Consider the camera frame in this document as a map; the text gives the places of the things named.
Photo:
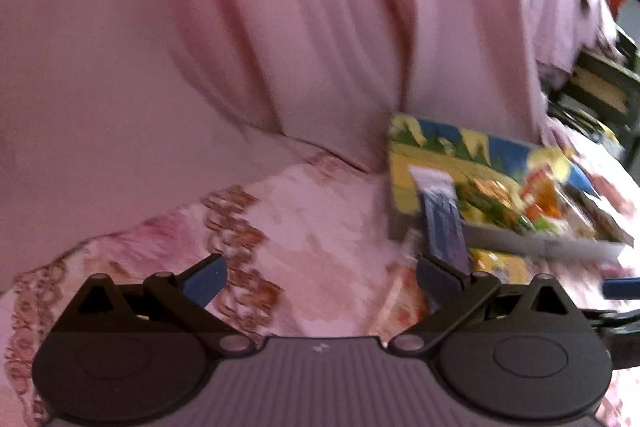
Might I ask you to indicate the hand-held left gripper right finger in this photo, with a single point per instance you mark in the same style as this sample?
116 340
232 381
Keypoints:
434 278

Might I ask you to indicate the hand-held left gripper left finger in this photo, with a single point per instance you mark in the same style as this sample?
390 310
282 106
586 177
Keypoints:
206 281

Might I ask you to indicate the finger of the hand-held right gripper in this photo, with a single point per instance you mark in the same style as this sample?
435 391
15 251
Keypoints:
621 288
617 319

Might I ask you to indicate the blue and white snack packet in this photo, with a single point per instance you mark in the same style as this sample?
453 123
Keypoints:
441 217

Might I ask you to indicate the painted dinosaur tray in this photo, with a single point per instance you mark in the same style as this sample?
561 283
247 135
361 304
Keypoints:
405 187

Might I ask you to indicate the yellow snack packet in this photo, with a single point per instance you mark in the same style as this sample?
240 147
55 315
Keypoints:
502 264

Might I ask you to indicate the green snack packet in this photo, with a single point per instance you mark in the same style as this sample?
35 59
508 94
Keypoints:
500 218

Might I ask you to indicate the orange snack packet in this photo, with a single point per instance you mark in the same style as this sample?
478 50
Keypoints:
545 197

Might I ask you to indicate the black metal rack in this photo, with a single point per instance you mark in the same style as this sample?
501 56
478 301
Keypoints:
600 87

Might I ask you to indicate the pink curtain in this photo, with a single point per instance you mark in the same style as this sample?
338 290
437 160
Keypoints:
225 32

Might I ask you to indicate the hanging pink cloth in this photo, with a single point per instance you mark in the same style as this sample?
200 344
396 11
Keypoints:
565 7

